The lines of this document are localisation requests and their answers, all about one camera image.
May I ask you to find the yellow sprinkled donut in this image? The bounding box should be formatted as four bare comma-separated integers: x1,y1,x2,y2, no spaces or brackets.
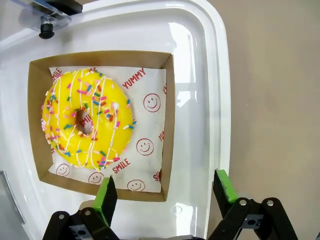
40,68,138,173

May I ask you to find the white plastic container base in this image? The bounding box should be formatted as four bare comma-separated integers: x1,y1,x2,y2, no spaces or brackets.
0,0,231,240

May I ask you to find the white printed paper liner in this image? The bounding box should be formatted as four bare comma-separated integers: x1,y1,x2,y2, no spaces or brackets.
48,66,167,194

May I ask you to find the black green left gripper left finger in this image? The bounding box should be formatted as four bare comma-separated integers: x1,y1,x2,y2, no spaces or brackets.
42,175,121,240

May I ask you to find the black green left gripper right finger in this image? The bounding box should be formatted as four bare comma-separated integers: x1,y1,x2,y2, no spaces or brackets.
208,169,298,240

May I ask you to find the brown cardboard donut box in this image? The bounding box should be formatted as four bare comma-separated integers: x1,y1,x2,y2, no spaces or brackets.
27,50,176,203

